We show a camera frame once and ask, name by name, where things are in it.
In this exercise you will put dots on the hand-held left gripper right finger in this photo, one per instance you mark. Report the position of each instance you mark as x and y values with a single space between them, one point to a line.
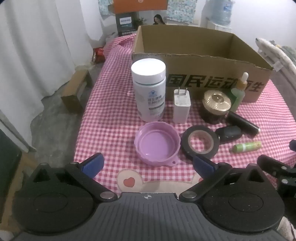
203 164

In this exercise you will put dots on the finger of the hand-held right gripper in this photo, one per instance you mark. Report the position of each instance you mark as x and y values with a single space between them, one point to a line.
293 145
272 165

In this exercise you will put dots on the small cardboard box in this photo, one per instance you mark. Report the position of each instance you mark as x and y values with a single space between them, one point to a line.
74 90

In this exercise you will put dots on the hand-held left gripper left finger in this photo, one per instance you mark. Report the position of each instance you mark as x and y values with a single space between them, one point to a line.
92 165

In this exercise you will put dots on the dark jar with gold lid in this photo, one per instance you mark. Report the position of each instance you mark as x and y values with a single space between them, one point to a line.
216 99

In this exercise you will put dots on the blue water jug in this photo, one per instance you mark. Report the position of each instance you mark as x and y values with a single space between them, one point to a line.
224 12

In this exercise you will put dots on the white fuzzy blanket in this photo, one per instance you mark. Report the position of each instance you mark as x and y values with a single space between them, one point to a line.
275 54

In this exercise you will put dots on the printed appliance box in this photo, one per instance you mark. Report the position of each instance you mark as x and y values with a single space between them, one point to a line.
124 23

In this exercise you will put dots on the red checkered tablecloth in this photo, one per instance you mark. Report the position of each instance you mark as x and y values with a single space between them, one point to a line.
111 125

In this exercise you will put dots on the floral cloth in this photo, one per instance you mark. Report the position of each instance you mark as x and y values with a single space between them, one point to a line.
180 11

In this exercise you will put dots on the white charger plug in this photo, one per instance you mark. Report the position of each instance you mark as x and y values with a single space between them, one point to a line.
181 109

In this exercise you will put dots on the white curtain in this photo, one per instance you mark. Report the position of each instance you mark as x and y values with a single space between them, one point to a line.
34 46

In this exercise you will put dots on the brown cardboard box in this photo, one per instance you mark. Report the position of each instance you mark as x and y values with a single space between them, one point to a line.
208 67

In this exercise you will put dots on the white supplement bottle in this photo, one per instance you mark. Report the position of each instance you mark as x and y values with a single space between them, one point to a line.
150 97

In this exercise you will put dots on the small green tube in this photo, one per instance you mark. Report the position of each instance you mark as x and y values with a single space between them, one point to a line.
247 146

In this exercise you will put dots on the white water dispenser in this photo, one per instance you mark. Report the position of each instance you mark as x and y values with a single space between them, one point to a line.
208 25

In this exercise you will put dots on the black tape roll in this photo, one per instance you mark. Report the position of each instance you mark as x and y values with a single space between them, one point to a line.
185 141

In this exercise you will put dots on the purple plastic lid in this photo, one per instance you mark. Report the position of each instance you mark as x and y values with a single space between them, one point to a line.
155 146

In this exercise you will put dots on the green dropper bottle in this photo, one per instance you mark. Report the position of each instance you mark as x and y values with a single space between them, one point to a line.
238 97

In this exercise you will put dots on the grey green blanket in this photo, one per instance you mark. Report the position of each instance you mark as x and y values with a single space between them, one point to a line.
288 49

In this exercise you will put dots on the black cylindrical tube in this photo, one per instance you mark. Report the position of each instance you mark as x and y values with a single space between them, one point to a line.
242 122

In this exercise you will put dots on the black oval case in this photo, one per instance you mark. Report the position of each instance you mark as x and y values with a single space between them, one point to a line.
230 134

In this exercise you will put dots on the red snack packet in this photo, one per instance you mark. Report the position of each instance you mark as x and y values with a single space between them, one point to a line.
99 54

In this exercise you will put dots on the dark furniture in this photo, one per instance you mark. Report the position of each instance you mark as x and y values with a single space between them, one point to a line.
9 162

